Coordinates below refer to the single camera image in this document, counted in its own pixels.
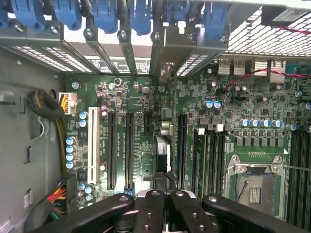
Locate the green ram stick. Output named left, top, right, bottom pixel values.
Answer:
left=192, top=128, right=207, bottom=199

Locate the black ram slot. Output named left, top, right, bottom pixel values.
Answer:
left=207, top=132, right=214, bottom=195
left=213, top=132, right=220, bottom=195
left=219, top=132, right=226, bottom=195

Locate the long black expansion slot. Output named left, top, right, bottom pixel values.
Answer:
left=124, top=111, right=136, bottom=191
left=178, top=113, right=188, bottom=190
left=106, top=110, right=119, bottom=191

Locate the cpu socket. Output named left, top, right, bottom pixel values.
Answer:
left=224, top=153, right=287, bottom=220

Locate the white expansion slot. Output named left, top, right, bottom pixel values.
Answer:
left=86, top=106, right=101, bottom=185

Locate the short black expansion slot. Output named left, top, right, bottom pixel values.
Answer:
left=142, top=112, right=153, bottom=136

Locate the green motherboard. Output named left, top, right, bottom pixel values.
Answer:
left=63, top=57, right=311, bottom=230

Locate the thin metal locking lever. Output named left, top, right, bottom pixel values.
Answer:
left=283, top=164, right=311, bottom=172

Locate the white power connector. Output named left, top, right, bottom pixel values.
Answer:
left=57, top=91, right=79, bottom=115

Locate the vented metal slot cover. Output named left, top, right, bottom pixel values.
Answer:
left=176, top=33, right=229, bottom=78

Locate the grey power supply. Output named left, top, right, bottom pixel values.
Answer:
left=0, top=47, right=66, bottom=233

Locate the blue slot retention clip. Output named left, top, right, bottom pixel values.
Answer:
left=130, top=0, right=154, bottom=36
left=203, top=0, right=229, bottom=41
left=92, top=0, right=119, bottom=34
left=167, top=0, right=192, bottom=25
left=11, top=0, right=47, bottom=31
left=53, top=0, right=83, bottom=31

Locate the black pc case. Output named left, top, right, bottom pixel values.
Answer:
left=0, top=0, right=311, bottom=233

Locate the coloured wire bundle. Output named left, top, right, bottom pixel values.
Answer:
left=46, top=179, right=69, bottom=220

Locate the black braided power cable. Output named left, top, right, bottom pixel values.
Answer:
left=26, top=89, right=68, bottom=177

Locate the red and black twisted wire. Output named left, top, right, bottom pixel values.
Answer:
left=222, top=26, right=311, bottom=99

